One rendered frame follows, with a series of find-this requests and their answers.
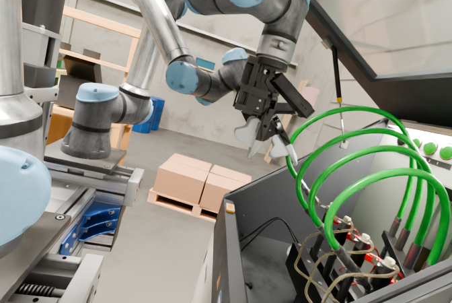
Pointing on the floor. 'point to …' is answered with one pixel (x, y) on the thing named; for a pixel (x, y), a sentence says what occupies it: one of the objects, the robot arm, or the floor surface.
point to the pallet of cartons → (194, 185)
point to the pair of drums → (151, 117)
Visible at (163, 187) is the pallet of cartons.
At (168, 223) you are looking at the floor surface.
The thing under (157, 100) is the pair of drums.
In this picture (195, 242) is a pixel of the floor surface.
